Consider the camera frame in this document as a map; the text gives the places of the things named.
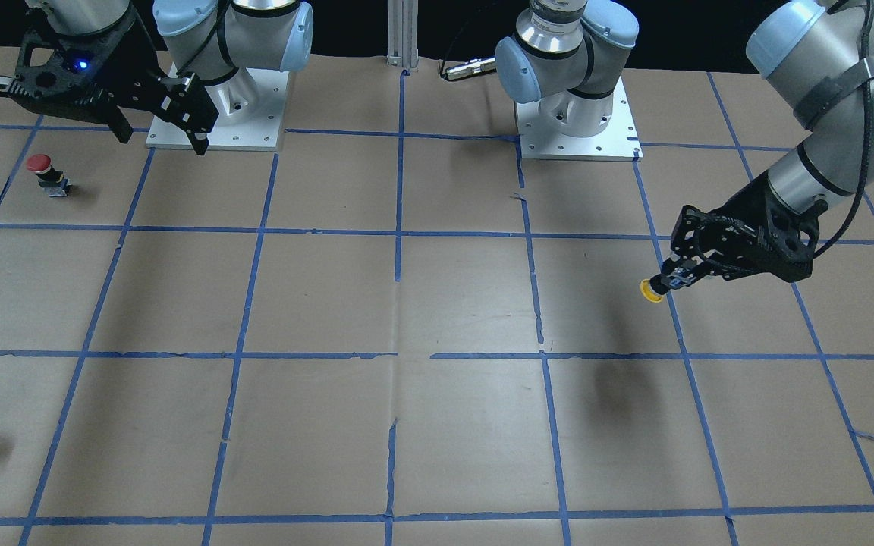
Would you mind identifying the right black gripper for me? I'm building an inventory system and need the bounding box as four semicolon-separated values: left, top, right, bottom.
0;8;219;156

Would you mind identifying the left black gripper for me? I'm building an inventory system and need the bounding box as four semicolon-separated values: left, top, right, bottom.
660;173;828;283

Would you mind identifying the yellow push button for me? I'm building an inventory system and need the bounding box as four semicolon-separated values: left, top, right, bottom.
640;267;697;302

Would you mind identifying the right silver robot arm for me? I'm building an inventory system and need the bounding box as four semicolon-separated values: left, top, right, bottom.
0;1;313;155

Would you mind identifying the red push button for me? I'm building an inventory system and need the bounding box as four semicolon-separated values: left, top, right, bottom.
25;153;71;197

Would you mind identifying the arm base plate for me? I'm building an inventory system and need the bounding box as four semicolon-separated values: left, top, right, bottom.
514;79;644;162
146;64;289;152

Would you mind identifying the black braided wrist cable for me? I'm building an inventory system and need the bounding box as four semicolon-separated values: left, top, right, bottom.
816;0;874;251

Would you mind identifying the aluminium frame post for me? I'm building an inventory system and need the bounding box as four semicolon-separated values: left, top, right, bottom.
386;0;419;72

